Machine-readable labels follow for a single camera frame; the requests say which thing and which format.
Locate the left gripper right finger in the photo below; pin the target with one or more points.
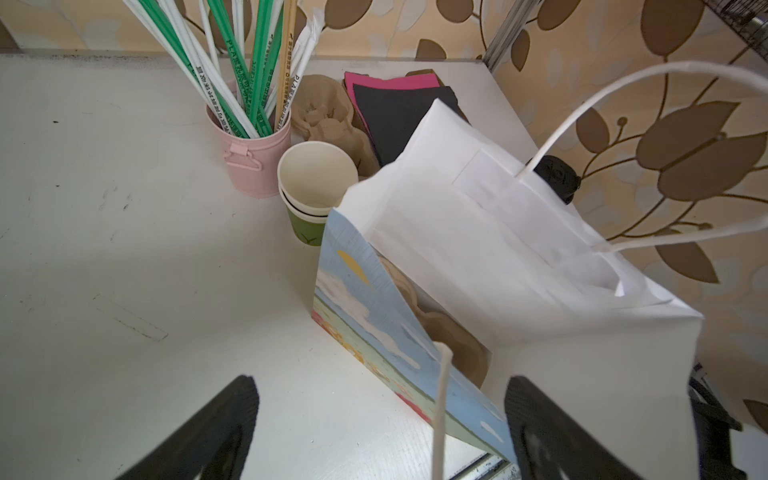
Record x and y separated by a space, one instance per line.
549 444

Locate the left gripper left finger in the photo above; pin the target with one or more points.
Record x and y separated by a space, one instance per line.
213 444

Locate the brown pulp cup carrier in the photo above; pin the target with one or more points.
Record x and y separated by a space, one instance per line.
470 357

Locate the green white paper bag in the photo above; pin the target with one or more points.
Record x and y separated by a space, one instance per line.
485 240

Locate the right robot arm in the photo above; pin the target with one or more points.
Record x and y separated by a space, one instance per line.
713 425

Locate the cup of wrapped straws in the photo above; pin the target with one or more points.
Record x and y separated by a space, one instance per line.
248 89

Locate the brown pulp cup carriers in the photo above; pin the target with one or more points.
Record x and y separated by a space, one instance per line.
322 111

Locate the stack of coloured napkins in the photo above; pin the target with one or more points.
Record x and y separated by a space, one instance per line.
391 109

